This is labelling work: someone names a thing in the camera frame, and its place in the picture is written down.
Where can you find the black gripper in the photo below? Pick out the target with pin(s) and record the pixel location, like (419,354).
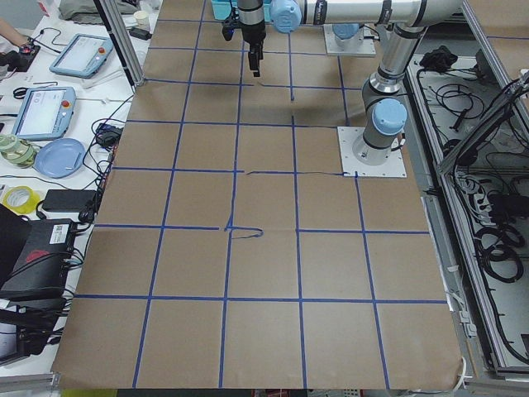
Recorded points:
(253,35)

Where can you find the paper cup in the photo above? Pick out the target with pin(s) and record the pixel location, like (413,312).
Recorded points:
(142,20)

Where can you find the upper teach pendant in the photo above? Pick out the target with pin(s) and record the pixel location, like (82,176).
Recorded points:
(83,56)

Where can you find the teach pendant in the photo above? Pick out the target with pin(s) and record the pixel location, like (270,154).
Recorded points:
(45,113)
(83,56)

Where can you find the lower teach pendant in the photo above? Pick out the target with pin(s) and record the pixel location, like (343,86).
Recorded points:
(45,113)

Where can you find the blue plastic plate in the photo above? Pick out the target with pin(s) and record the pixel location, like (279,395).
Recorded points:
(60,158)

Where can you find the black power adapter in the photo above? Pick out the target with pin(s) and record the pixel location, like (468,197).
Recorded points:
(67,200)

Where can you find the green tape rolls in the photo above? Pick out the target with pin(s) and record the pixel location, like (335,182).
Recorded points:
(17,151)

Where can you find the yellow tape roll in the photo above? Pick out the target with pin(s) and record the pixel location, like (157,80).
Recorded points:
(21,199)

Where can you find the black laptop computer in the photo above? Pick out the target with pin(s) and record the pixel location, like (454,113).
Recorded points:
(34,256)

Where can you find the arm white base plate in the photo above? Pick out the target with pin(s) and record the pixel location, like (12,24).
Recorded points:
(352,39)
(360,160)

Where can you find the aluminium frame post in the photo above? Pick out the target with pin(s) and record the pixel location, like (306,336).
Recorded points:
(116,29)

